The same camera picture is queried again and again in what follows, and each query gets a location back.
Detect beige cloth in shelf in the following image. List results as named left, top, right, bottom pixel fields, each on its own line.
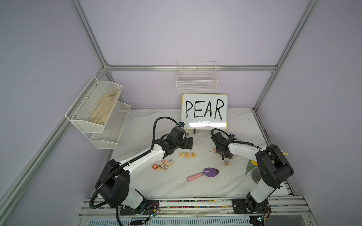
left=88, top=91, right=120, bottom=126

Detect wooden block letter C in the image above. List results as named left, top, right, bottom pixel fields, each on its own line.
left=163, top=164, right=170, bottom=170

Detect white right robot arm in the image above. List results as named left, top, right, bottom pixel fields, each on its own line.
left=210, top=129, right=294, bottom=213

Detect whiteboard with yellow frame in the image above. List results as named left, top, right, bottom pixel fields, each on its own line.
left=181, top=93, right=228, bottom=131

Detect wooden block plus sign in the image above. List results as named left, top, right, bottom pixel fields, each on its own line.
left=223, top=160, right=230, bottom=167

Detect white wire wall basket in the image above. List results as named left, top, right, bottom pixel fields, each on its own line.
left=176, top=61, right=218, bottom=91

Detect white mesh upper shelf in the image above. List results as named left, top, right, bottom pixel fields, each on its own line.
left=65, top=77, right=123, bottom=133

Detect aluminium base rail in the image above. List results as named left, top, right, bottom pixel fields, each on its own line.
left=75, top=195, right=318, bottom=226

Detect white mesh lower shelf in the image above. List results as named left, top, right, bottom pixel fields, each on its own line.
left=90, top=101, right=131, bottom=149

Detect red letter block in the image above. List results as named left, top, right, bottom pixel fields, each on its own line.
left=152, top=164, right=159, bottom=170

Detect white mesh shelf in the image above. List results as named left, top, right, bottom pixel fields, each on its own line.
left=90, top=101, right=131, bottom=149
left=65, top=77, right=123, bottom=133

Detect purple pink toy trowel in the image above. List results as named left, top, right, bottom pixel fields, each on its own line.
left=187, top=168, right=219, bottom=182

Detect yellow flower bouquet vase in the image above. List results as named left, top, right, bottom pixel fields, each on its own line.
left=251, top=149, right=294, bottom=188

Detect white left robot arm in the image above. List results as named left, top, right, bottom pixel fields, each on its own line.
left=89, top=116, right=193, bottom=213

